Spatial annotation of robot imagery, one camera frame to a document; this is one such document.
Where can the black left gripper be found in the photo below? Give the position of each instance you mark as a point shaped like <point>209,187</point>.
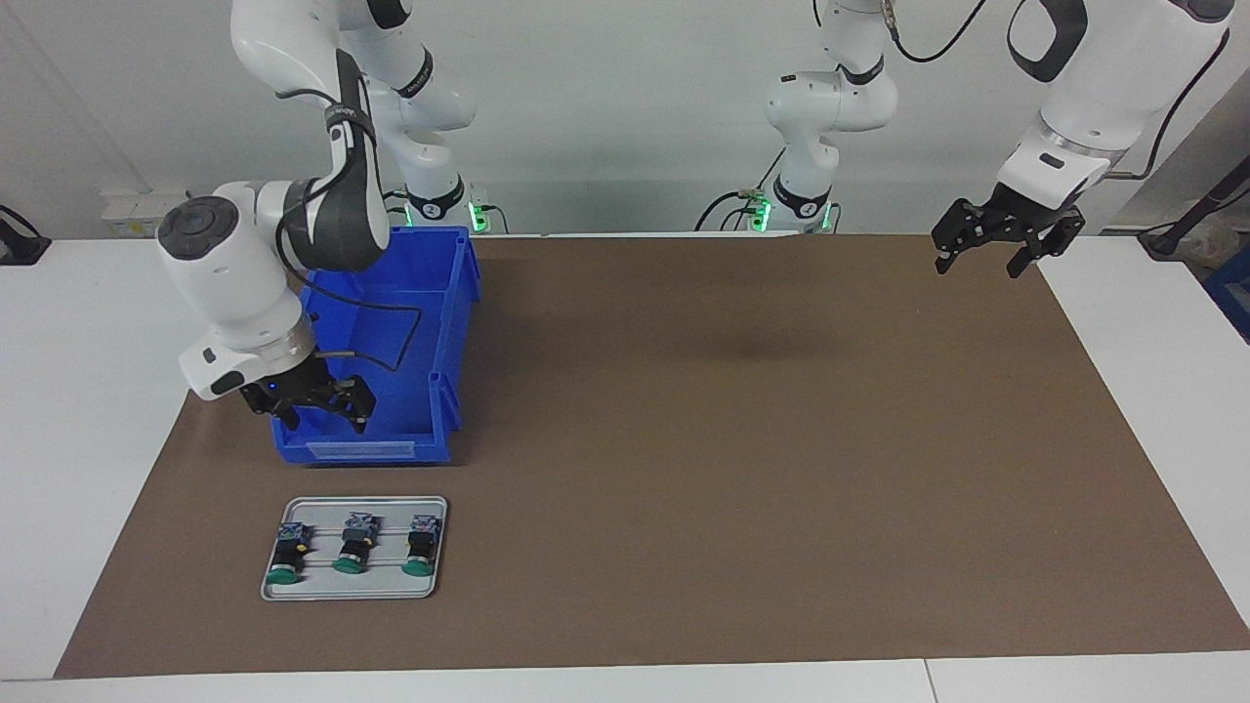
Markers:
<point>1025,215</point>

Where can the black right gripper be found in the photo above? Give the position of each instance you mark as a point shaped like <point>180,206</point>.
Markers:
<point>288,386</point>

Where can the green push button switch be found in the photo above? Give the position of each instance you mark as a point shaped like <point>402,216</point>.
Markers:
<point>285,558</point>
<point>354,552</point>
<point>420,549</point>

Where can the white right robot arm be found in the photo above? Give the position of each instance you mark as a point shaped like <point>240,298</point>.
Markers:
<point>225,283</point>

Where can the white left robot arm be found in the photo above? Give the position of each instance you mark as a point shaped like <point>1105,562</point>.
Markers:
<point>1094,88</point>

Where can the black pole stand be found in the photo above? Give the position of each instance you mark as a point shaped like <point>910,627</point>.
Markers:
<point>1160,244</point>

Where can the blue plastic storage bin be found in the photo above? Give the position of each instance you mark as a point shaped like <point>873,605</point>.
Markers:
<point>430,283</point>

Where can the silver metal tray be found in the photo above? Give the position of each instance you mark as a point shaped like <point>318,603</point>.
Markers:
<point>322,588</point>

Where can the blue crate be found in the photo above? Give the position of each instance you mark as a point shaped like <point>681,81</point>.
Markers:
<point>1232,293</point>

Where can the brown paper table mat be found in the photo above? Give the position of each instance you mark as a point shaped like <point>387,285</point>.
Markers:
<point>781,488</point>

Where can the black table clamp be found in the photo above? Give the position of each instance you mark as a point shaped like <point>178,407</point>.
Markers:
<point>20,249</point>

